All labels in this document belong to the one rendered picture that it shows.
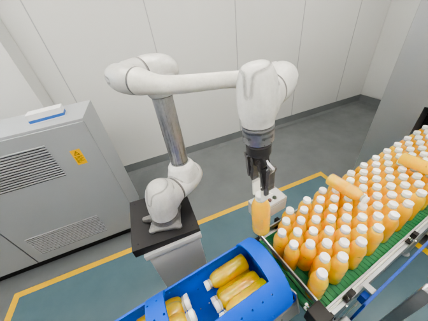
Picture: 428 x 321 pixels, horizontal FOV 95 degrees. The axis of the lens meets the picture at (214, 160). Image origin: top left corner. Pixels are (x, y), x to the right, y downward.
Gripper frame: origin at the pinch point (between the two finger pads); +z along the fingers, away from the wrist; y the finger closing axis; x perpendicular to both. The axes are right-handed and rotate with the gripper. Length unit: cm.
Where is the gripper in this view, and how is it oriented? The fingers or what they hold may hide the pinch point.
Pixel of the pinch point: (260, 190)
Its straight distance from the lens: 72.0
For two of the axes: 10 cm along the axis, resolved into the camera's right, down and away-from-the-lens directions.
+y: 4.7, 4.5, -7.6
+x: 8.7, -4.0, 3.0
